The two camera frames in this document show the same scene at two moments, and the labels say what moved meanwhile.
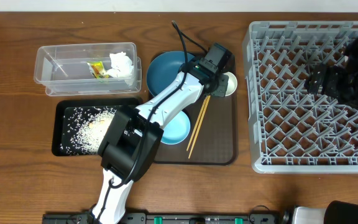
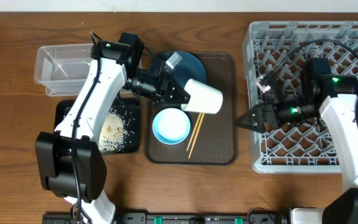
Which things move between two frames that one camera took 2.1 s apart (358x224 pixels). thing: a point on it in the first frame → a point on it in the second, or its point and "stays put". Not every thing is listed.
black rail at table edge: x=145 y=218 stays put
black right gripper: x=327 y=82 → x=266 y=114
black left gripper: x=224 y=81 → x=159 y=94
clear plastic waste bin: x=64 y=70 stays put
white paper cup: x=232 y=83 → x=204 y=98
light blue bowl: x=177 y=130 stays put
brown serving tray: x=212 y=138 stays put
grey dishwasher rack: x=294 y=130 stays put
